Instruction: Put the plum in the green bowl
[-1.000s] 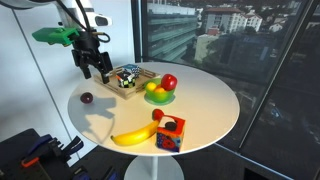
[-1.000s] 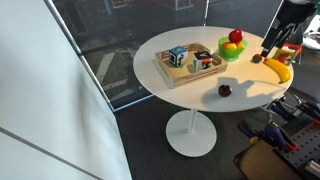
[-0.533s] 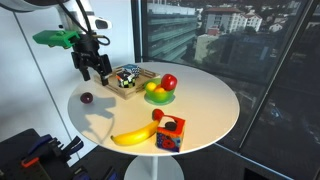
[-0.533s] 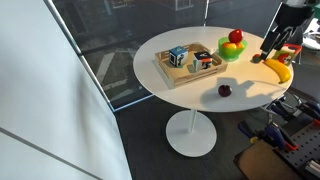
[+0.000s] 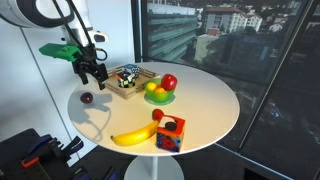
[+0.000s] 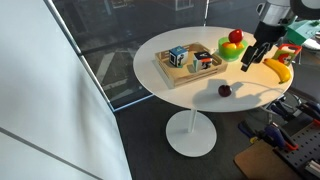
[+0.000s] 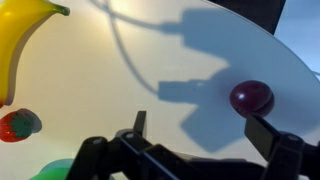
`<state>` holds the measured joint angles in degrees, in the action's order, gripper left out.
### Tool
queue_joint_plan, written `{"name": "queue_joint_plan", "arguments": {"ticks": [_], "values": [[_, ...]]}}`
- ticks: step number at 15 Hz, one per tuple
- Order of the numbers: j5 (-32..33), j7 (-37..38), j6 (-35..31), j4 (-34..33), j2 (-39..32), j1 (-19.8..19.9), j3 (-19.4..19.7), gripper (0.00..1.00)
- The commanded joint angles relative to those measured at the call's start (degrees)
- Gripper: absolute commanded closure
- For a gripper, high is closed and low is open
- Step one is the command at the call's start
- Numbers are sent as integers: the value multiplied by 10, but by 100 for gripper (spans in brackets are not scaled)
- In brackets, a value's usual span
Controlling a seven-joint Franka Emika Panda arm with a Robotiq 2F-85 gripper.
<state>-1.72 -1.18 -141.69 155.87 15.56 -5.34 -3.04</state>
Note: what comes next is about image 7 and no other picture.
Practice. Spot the dark purple toy plum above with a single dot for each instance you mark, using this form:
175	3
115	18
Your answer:
250	96

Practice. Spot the green plastic bowl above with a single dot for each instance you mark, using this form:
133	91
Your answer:
55	171

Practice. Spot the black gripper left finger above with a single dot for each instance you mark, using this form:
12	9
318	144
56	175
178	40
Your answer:
110	160

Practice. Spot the red toy strawberry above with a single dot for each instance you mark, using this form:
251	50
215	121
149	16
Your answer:
13	128

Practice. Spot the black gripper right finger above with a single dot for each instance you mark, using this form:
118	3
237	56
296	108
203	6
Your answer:
290	156

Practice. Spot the yellow toy banana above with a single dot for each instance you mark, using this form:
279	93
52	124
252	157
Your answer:
13	33

